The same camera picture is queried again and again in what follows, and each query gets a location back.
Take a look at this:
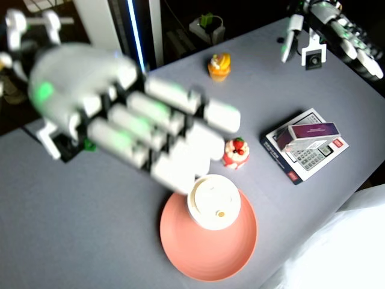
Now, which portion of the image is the pink round plate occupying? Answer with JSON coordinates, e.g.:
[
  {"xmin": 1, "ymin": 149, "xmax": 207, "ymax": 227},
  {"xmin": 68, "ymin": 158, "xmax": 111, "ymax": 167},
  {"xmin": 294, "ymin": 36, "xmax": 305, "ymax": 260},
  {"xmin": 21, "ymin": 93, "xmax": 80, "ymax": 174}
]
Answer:
[{"xmin": 159, "ymin": 188, "xmax": 258, "ymax": 282}]

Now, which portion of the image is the toy orange cupcake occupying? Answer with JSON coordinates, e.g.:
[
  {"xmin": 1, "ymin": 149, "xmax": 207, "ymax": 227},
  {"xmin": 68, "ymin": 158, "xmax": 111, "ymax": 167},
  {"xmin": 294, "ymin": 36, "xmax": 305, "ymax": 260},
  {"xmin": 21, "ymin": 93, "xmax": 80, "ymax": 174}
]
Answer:
[{"xmin": 207, "ymin": 52, "xmax": 232, "ymax": 82}]

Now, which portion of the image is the white cloth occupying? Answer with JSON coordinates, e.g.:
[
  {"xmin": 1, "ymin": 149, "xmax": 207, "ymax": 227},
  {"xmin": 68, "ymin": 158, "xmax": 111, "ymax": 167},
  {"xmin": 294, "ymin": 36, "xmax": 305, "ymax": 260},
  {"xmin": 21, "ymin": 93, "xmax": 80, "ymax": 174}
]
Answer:
[{"xmin": 261, "ymin": 183, "xmax": 385, "ymax": 289}]

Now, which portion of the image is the toy strawberry cake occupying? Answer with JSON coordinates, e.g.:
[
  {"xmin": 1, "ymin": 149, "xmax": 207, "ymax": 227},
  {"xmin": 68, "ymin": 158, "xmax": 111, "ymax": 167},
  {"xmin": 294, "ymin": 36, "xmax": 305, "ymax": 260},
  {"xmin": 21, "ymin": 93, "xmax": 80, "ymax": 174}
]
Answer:
[{"xmin": 222, "ymin": 137, "xmax": 250, "ymax": 170}]

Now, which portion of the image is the white paper cup with lid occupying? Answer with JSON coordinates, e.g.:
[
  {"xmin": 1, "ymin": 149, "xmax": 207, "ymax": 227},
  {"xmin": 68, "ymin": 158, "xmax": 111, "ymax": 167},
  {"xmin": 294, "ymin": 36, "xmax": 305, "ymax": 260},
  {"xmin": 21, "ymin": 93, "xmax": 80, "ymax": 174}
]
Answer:
[{"xmin": 186, "ymin": 173, "xmax": 242, "ymax": 231}]

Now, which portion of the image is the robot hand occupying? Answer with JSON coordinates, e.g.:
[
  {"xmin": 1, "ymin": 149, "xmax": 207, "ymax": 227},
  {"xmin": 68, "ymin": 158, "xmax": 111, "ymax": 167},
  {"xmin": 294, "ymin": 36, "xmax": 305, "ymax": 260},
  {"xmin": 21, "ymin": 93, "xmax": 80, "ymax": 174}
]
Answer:
[
  {"xmin": 26, "ymin": 42, "xmax": 242, "ymax": 195},
  {"xmin": 280, "ymin": 0, "xmax": 385, "ymax": 82}
]

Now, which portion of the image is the white pillar with blue light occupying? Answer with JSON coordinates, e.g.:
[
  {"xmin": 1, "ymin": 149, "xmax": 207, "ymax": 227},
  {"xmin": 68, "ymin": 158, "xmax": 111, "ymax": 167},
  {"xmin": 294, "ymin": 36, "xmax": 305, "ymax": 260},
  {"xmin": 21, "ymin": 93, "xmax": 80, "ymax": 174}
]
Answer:
[{"xmin": 73, "ymin": 0, "xmax": 165, "ymax": 70}]

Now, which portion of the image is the grey tablecloth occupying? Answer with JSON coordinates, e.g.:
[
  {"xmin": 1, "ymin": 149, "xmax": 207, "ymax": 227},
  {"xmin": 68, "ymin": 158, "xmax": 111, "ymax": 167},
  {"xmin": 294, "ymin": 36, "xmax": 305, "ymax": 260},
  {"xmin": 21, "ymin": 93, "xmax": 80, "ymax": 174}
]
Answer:
[{"xmin": 0, "ymin": 16, "xmax": 385, "ymax": 289}]

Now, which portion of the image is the white calculator box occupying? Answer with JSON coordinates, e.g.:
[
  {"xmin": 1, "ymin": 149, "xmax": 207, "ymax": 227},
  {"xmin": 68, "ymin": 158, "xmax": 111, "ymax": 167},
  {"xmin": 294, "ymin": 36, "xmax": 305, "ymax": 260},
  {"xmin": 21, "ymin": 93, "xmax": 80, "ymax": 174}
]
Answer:
[{"xmin": 259, "ymin": 107, "xmax": 350, "ymax": 185}]

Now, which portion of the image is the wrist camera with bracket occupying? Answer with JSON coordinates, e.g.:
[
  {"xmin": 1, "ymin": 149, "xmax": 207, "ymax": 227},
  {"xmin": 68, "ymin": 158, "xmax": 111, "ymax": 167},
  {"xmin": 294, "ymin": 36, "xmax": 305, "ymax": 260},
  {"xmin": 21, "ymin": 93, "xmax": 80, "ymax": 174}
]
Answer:
[
  {"xmin": 35, "ymin": 120, "xmax": 91, "ymax": 163},
  {"xmin": 301, "ymin": 28, "xmax": 328, "ymax": 71}
]

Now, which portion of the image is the purple and white small box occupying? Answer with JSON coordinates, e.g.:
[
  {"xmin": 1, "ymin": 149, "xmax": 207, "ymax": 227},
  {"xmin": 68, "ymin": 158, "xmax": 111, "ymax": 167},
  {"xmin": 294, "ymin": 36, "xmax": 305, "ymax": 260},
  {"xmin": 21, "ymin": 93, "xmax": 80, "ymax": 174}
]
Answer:
[{"xmin": 275, "ymin": 122, "xmax": 342, "ymax": 152}]

